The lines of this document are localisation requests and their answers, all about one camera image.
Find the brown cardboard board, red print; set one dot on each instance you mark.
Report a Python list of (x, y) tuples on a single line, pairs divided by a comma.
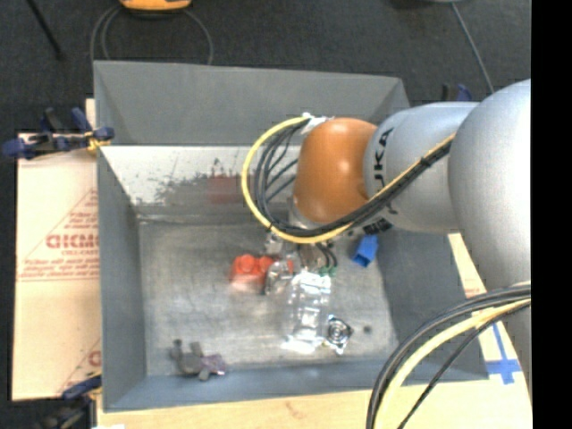
[(53, 284)]

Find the blue block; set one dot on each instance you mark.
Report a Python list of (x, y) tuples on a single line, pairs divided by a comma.
[(365, 251)]

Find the round silver metal object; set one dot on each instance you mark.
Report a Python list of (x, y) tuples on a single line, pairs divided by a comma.
[(337, 331)]

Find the grey and purple toy animal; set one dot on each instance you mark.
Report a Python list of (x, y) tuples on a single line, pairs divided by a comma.
[(196, 361)]

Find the red toy block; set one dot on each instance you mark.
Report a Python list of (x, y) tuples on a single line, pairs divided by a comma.
[(248, 270)]

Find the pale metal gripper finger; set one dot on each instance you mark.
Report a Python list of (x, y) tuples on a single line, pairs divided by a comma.
[(278, 279), (275, 241)]

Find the clear plastic bottle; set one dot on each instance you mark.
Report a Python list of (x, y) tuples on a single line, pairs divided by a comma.
[(307, 312)]

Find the grey metal bin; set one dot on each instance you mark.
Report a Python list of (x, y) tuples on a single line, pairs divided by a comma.
[(201, 284)]

